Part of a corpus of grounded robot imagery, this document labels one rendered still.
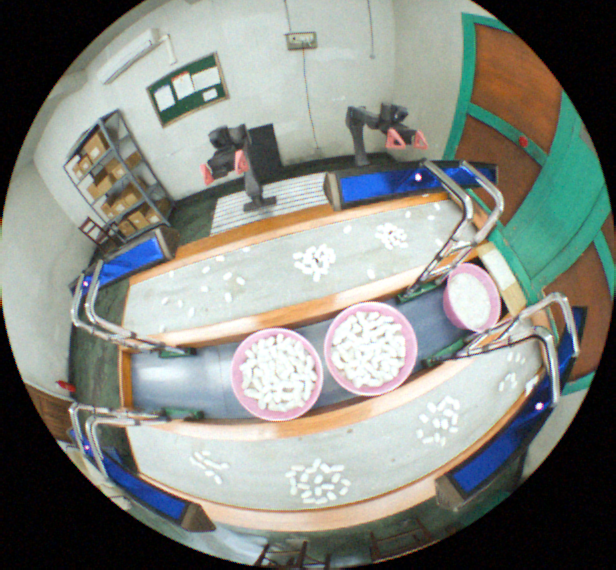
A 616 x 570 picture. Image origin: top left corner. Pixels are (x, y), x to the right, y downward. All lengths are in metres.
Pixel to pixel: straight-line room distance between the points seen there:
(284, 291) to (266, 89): 2.23
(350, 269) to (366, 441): 0.54
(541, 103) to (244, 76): 2.40
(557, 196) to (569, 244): 0.17
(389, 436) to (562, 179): 0.99
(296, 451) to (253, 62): 2.80
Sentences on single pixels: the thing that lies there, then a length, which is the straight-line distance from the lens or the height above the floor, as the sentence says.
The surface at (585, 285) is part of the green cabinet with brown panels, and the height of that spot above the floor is 1.09.
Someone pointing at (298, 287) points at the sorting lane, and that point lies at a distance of 0.60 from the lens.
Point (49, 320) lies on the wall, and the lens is 4.54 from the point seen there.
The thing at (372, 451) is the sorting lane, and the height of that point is 0.74.
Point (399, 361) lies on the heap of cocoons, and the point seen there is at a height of 0.74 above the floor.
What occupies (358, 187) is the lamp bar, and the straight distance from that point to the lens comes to 0.36.
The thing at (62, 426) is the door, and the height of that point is 0.47.
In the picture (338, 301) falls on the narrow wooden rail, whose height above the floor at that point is 0.76.
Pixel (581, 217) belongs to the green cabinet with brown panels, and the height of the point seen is 1.21.
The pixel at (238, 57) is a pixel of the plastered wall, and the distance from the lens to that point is 2.48.
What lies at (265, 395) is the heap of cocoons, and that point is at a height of 0.72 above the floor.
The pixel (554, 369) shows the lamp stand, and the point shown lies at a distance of 0.40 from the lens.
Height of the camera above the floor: 1.28
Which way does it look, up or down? 57 degrees down
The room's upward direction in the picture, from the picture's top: 11 degrees counter-clockwise
